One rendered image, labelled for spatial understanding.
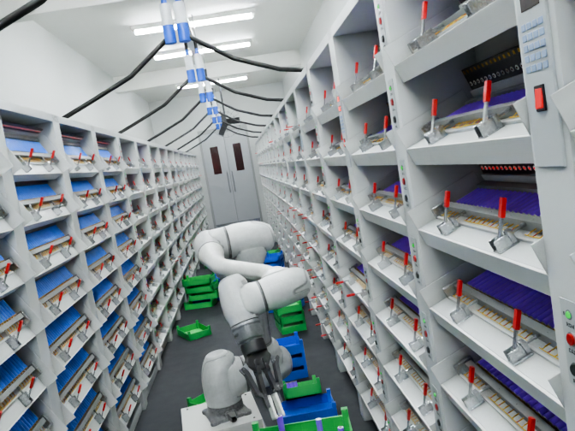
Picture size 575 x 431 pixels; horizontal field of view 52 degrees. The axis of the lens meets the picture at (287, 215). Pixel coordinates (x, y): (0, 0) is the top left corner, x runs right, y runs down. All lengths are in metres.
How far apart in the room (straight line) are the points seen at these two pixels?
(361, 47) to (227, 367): 1.40
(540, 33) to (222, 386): 2.06
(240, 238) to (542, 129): 1.64
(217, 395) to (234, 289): 0.87
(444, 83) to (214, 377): 1.60
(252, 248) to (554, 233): 1.62
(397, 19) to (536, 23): 0.69
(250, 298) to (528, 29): 1.22
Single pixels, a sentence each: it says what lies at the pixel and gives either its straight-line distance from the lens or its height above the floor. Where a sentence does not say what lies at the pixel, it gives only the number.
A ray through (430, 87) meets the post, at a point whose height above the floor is 1.46.
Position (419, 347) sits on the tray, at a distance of 1.79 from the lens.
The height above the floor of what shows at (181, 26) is 2.10.
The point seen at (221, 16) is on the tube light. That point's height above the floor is 2.86.
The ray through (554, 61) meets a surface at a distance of 0.81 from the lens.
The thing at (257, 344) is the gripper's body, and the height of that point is 0.82.
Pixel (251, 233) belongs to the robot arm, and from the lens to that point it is 2.32.
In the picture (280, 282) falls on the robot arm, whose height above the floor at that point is 0.97.
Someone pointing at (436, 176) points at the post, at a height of 1.24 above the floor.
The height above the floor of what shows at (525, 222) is 1.17.
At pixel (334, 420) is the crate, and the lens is 1.94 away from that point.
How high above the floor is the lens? 1.35
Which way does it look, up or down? 5 degrees down
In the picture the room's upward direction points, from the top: 9 degrees counter-clockwise
